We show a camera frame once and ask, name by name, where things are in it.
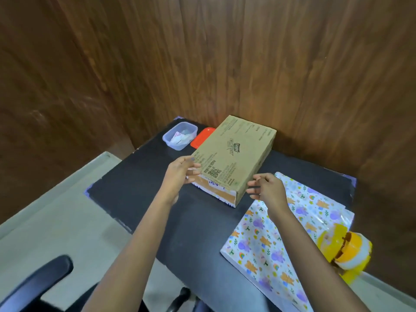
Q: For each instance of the person's left hand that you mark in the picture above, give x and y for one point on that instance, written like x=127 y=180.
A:
x=177 y=178

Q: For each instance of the person's right hand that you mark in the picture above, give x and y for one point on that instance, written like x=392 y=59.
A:
x=272 y=193

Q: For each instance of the person's left thumb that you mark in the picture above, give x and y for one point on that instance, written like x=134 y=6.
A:
x=188 y=159

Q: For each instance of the person's right fingers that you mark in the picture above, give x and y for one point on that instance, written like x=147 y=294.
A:
x=256 y=186

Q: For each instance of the brown cardboard box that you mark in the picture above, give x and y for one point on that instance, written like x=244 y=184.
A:
x=235 y=155

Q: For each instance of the person's left forearm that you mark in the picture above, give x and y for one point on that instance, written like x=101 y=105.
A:
x=130 y=256

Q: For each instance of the person's right forearm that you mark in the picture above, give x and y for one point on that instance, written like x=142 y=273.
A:
x=312 y=263

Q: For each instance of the white paper scraps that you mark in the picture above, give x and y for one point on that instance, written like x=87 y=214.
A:
x=180 y=137

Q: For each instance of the orange container lid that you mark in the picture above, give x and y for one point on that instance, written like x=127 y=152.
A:
x=201 y=138

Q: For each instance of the clear plastic container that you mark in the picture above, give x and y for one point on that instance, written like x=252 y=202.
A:
x=179 y=135

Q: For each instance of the animal print wrapping paper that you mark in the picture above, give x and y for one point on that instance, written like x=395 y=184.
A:
x=260 y=250

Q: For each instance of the yellow tape dispenser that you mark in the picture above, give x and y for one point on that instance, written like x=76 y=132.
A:
x=331 y=243

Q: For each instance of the clear tape roll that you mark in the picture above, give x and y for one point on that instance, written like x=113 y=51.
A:
x=356 y=253

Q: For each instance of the black chair base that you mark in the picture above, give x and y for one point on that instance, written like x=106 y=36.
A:
x=180 y=298

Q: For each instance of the black chair armrest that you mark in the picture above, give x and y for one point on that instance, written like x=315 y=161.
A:
x=35 y=285

